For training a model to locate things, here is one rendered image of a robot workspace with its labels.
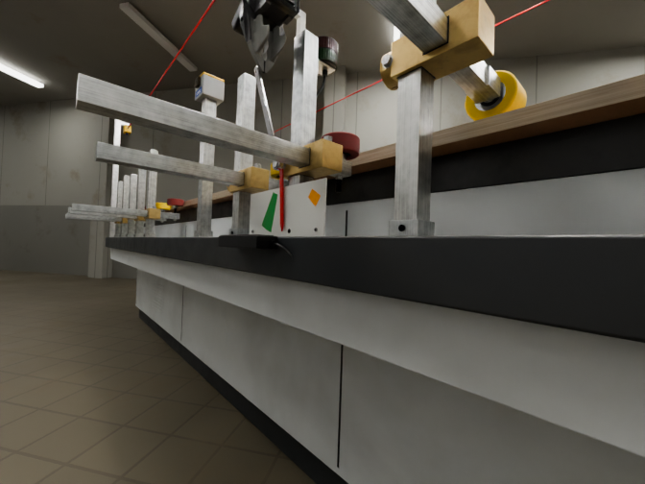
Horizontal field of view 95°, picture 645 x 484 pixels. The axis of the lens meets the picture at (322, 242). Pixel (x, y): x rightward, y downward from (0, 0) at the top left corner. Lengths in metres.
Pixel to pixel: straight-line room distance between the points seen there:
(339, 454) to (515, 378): 0.62
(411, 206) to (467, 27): 0.21
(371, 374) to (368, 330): 0.30
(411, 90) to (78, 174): 7.12
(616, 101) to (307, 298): 0.52
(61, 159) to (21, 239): 1.80
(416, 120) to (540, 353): 0.30
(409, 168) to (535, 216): 0.24
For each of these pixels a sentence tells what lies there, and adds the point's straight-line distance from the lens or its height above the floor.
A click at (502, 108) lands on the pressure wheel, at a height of 0.91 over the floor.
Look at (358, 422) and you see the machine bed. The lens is 0.84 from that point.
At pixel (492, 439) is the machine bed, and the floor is 0.37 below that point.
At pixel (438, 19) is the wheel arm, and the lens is 0.44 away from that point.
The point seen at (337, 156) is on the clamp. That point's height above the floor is 0.85.
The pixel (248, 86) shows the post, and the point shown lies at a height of 1.09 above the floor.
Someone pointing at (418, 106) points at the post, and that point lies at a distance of 0.44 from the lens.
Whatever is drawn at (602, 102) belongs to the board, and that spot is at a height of 0.88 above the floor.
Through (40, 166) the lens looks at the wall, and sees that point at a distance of 8.14.
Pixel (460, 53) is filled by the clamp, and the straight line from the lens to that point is 0.45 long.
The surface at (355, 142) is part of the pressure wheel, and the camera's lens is 0.62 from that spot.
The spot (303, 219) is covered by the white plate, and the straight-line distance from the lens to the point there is 0.54.
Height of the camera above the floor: 0.68
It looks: 1 degrees up
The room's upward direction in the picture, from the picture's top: 2 degrees clockwise
